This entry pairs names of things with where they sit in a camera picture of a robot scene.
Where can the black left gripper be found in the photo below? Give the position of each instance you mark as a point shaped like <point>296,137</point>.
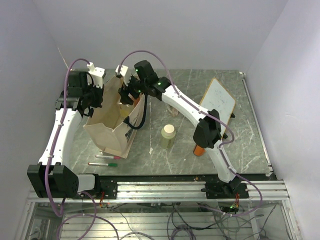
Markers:
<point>100,91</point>

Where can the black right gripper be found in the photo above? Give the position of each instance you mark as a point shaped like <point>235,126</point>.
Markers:
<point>124,93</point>

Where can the amber liquid bottle white cap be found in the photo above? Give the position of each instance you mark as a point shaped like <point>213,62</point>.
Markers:
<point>173,111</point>

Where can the clear square bottle black cap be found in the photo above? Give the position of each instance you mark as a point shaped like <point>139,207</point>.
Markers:
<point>125,109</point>

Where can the pink liquid bottle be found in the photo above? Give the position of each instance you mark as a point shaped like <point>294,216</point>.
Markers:
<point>136,101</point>

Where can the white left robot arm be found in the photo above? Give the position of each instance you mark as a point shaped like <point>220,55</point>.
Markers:
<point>64,183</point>

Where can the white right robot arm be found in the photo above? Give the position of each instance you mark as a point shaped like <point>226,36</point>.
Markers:
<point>208,132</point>

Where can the beige canvas tote bag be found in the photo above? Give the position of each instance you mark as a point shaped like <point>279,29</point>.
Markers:
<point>107,129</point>

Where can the pale green bottle cream cap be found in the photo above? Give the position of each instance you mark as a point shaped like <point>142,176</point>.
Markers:
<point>168,135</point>

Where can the red-capped white marker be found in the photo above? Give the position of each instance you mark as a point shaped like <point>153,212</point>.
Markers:
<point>98,156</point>

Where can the green-capped white marker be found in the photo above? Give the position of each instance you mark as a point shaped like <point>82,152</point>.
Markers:
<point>102,164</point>

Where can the orange blue pump bottle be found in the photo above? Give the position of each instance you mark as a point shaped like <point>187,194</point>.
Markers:
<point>198,151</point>

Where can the yellow-framed small whiteboard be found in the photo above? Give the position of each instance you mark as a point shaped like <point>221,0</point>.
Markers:
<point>217,97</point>

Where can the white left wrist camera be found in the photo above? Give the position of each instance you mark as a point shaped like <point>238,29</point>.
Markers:
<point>96,76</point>

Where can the aluminium mounting rail frame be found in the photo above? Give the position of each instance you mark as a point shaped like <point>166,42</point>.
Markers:
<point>167,207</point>

